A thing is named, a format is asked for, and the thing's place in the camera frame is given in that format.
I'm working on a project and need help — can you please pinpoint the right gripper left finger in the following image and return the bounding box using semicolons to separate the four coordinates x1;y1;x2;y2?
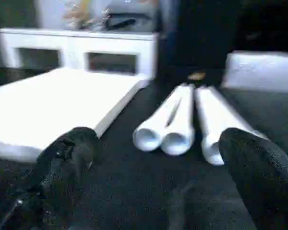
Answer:
26;127;99;230

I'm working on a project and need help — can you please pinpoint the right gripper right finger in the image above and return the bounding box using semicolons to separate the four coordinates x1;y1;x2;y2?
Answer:
218;128;288;230

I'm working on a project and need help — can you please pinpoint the white plastic table top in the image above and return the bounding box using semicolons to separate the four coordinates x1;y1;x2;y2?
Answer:
0;68;149;158

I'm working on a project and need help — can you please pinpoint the white plastic table leg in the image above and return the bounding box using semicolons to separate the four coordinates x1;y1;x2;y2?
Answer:
194;86;271;166
161;83;196;156
132;82;190;152

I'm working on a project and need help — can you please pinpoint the black work mat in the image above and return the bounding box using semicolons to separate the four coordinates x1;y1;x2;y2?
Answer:
0;66;288;230

